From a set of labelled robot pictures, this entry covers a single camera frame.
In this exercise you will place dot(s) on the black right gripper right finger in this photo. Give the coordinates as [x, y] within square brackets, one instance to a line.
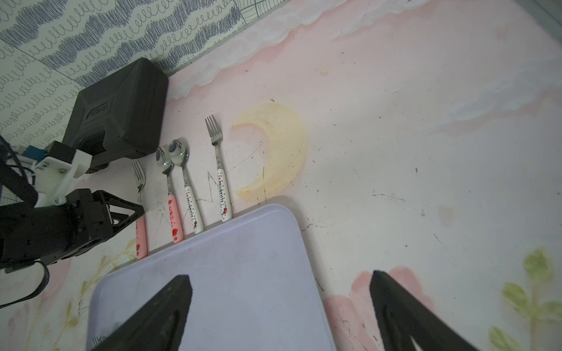
[405, 323]

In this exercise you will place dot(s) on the lavender placemat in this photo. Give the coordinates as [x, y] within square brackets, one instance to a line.
[253, 288]

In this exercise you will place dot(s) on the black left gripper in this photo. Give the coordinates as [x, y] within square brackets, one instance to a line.
[53, 233]

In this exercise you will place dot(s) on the white floral handle spoon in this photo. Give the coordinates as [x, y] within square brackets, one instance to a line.
[179, 155]

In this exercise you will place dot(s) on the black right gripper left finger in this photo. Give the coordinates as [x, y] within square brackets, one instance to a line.
[157, 325]

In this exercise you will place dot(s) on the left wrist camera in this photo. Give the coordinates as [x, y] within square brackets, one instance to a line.
[55, 169]

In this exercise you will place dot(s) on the pink handle fork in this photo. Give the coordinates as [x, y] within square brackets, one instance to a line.
[141, 237]

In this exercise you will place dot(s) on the white floral handle fork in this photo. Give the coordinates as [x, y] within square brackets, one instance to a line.
[215, 134]

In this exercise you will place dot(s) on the pink handle spoon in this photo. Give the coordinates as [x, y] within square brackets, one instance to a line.
[167, 166]

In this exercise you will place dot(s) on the black plastic tool case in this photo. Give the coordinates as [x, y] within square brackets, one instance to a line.
[119, 116]

